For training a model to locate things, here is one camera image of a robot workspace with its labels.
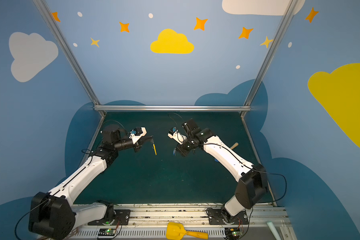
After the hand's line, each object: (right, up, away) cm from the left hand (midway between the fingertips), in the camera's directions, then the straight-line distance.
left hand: (151, 135), depth 76 cm
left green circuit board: (-20, -46, -5) cm, 51 cm away
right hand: (+14, -7, +5) cm, 16 cm away
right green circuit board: (+41, -48, -4) cm, 63 cm away
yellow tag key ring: (+1, -7, +1) cm, 7 cm away
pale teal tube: (+60, -45, -6) cm, 75 cm away
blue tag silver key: (+12, -10, +7) cm, 17 cm away
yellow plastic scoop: (+13, -45, -6) cm, 48 cm away
